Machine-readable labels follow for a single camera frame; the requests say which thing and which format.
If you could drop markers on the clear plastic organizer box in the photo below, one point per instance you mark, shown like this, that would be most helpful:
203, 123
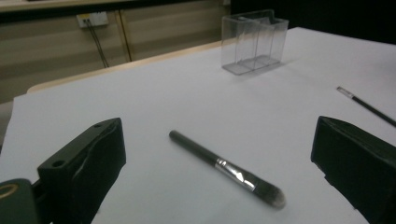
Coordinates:
253, 43

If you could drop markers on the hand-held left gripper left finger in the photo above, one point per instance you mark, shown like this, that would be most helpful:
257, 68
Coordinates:
81, 174

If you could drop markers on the white wall socket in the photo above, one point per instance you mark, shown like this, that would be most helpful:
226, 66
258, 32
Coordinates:
96, 19

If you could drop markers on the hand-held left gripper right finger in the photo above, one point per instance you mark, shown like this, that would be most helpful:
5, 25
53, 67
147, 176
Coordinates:
358, 165

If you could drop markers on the black horizontal frame bar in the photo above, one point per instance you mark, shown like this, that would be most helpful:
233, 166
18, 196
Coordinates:
46, 15

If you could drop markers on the yellow vertical conduit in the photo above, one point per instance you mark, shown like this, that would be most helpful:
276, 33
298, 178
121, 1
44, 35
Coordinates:
124, 34

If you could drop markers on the black curtain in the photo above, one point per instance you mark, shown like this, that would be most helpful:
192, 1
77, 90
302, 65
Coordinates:
327, 15

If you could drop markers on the white table cover sheet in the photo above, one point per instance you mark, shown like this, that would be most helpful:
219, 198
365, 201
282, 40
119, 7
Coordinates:
186, 102

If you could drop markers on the thick black makeup brush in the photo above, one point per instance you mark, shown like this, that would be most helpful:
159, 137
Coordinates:
202, 153

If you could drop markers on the thin black makeup brush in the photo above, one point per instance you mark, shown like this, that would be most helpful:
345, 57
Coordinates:
370, 108

